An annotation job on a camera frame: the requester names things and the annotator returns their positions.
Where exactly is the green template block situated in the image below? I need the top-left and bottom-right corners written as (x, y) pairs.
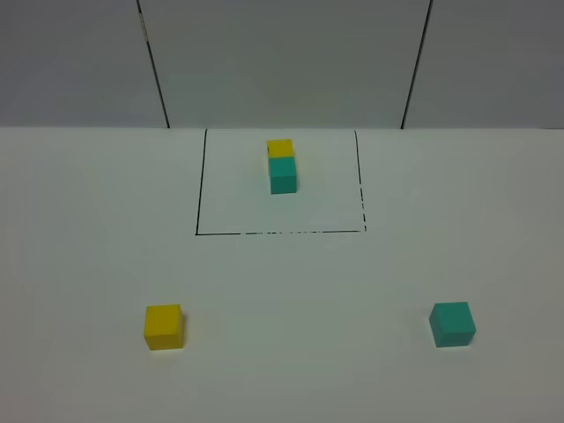
top-left (269, 157), bottom-right (298, 195)

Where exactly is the yellow template block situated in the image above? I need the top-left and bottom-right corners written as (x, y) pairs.
top-left (267, 138), bottom-right (294, 159)

